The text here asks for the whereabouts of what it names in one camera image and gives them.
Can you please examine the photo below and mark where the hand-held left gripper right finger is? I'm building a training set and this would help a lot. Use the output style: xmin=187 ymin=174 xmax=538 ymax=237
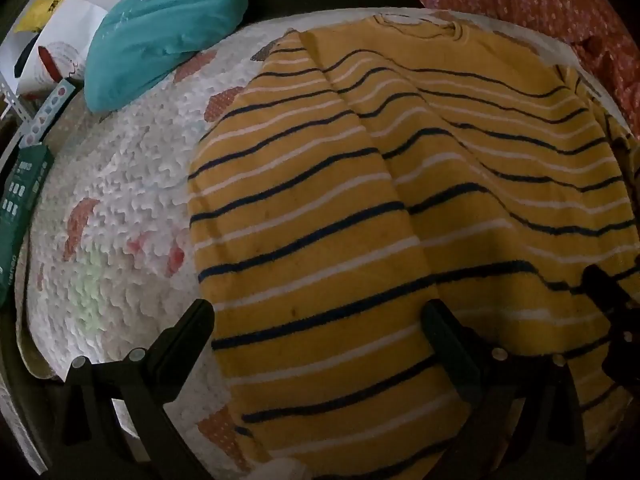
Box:
xmin=421 ymin=299 xmax=587 ymax=480

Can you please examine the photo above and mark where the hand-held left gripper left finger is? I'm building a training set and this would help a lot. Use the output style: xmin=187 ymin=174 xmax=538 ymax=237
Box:
xmin=49 ymin=298 xmax=216 ymax=480

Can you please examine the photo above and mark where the teal pillow bag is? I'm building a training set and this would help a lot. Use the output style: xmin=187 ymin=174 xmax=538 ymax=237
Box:
xmin=83 ymin=0 xmax=250 ymax=114

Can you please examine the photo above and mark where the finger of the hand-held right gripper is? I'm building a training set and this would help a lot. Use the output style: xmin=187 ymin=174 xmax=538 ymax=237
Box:
xmin=582 ymin=263 xmax=640 ymax=391

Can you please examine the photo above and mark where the white printed paper bag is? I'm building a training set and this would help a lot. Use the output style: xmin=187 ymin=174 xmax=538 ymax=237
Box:
xmin=0 ymin=4 xmax=109 ymax=102

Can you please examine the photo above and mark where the yellow striped sweater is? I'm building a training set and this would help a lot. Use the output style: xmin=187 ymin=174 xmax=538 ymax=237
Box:
xmin=187 ymin=13 xmax=640 ymax=480

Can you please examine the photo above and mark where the dotted narrow box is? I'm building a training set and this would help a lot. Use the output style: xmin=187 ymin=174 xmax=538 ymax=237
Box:
xmin=20 ymin=80 xmax=79 ymax=149

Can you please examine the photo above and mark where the white heart print blanket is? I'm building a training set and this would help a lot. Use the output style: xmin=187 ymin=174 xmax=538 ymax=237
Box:
xmin=14 ymin=7 xmax=637 ymax=480

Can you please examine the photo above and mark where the green box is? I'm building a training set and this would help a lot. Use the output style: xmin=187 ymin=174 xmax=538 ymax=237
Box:
xmin=0 ymin=144 xmax=55 ymax=307

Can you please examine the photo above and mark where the perforated metal bar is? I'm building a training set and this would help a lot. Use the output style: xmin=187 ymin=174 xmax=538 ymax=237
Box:
xmin=0 ymin=77 xmax=37 ymax=127

